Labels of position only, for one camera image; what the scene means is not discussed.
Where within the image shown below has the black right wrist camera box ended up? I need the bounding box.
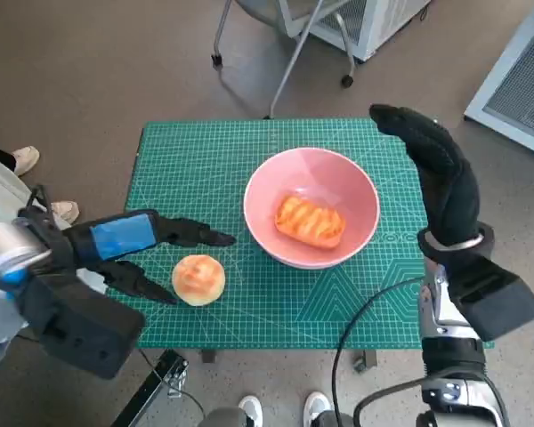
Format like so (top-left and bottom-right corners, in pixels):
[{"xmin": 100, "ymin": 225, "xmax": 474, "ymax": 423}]
[{"xmin": 447, "ymin": 255, "xmax": 534, "ymax": 342}]

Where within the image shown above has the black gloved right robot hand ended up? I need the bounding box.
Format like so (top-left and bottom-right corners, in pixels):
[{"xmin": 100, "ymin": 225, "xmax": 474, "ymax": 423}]
[{"xmin": 368, "ymin": 103, "xmax": 481, "ymax": 248}]

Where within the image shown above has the pink bowl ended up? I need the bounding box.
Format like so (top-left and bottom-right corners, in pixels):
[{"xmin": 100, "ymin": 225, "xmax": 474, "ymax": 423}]
[{"xmin": 243, "ymin": 147, "xmax": 381, "ymax": 271}]

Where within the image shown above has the dark leg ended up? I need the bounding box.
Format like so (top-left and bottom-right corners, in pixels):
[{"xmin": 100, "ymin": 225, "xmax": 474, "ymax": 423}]
[{"xmin": 313, "ymin": 409, "xmax": 355, "ymax": 427}]

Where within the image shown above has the long black cable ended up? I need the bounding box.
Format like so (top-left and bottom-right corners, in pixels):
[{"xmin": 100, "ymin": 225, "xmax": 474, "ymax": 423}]
[{"xmin": 331, "ymin": 275, "xmax": 424, "ymax": 427}]

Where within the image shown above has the grey leg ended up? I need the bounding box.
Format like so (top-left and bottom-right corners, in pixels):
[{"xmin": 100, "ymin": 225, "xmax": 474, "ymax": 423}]
[{"xmin": 199, "ymin": 407, "xmax": 250, "ymax": 427}]

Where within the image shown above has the black metal stand frame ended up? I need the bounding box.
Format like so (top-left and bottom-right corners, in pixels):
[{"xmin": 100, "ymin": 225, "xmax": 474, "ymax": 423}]
[{"xmin": 110, "ymin": 349, "xmax": 190, "ymax": 427}]

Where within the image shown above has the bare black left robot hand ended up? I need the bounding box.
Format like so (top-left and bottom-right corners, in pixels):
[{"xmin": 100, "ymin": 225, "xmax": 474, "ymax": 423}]
[{"xmin": 66, "ymin": 208, "xmax": 238, "ymax": 306}]

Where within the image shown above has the grey chair with casters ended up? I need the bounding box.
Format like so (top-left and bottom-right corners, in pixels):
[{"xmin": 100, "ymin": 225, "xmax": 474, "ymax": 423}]
[{"xmin": 211, "ymin": 0, "xmax": 356, "ymax": 120}]

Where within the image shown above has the long orange toy bread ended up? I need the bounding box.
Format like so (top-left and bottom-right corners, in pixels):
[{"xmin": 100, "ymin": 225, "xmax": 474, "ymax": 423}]
[{"xmin": 274, "ymin": 194, "xmax": 347, "ymax": 250}]

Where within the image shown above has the round toy bread bun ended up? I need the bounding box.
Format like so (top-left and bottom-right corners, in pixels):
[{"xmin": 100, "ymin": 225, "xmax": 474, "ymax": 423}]
[{"xmin": 171, "ymin": 254, "xmax": 227, "ymax": 308}]

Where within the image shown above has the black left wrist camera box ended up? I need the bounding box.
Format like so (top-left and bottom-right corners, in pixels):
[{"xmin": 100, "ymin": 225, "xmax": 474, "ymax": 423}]
[{"xmin": 15, "ymin": 270, "xmax": 146, "ymax": 380}]

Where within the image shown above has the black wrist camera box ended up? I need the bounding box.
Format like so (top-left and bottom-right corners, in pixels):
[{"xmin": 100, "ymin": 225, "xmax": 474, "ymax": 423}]
[
  {"xmin": 15, "ymin": 270, "xmax": 146, "ymax": 380},
  {"xmin": 447, "ymin": 255, "xmax": 534, "ymax": 342}
]

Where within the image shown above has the person's beige shoe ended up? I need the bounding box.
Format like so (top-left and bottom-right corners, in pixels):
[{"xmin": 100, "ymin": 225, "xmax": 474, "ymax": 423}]
[
  {"xmin": 51, "ymin": 200, "xmax": 80, "ymax": 225},
  {"xmin": 11, "ymin": 146, "xmax": 41, "ymax": 177}
]

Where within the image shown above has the white cabinet with mesh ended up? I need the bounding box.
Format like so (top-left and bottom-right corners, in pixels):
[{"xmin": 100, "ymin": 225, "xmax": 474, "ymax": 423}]
[
  {"xmin": 464, "ymin": 0, "xmax": 534, "ymax": 161},
  {"xmin": 278, "ymin": 0, "xmax": 433, "ymax": 62}
]

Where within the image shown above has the green cutting mat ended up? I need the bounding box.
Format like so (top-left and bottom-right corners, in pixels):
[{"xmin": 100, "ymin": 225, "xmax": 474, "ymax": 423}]
[{"xmin": 124, "ymin": 117, "xmax": 495, "ymax": 350}]

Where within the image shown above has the white shoe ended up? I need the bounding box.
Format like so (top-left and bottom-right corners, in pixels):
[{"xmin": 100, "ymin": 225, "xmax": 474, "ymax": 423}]
[
  {"xmin": 303, "ymin": 391, "xmax": 333, "ymax": 427},
  {"xmin": 238, "ymin": 395, "xmax": 263, "ymax": 427}
]

